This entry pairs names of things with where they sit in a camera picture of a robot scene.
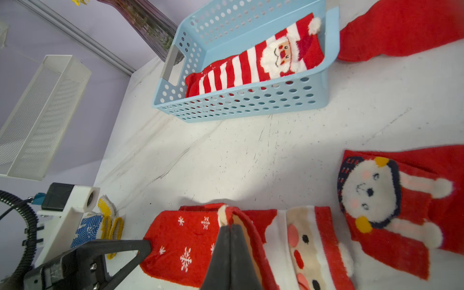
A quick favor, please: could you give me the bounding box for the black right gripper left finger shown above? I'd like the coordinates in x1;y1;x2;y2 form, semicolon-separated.
201;225;231;290

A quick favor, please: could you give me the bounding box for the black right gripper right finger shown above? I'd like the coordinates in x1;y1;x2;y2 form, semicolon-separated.
230;224;262;290

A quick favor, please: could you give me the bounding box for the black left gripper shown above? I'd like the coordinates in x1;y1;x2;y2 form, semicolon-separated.
23;240;152;290

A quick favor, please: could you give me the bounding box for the red santa face sock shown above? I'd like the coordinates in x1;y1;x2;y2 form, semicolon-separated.
218;205;354;290

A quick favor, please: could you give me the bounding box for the red snowflake sock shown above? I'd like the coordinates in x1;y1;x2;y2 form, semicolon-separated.
140;203;279;290

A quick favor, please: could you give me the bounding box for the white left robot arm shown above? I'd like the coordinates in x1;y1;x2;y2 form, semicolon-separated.
1;182;152;290

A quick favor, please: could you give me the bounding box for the yellow blue sock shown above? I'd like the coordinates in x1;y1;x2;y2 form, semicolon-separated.
70;195;124;249

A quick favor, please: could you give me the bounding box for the white mesh lower shelf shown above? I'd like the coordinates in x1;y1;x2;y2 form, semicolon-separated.
1;55;91;181

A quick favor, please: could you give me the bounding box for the light blue plastic basket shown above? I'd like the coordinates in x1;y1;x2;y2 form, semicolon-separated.
152;1;340;123

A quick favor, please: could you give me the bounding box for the dark glass vase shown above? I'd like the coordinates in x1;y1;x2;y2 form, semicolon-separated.
100;0;178;61

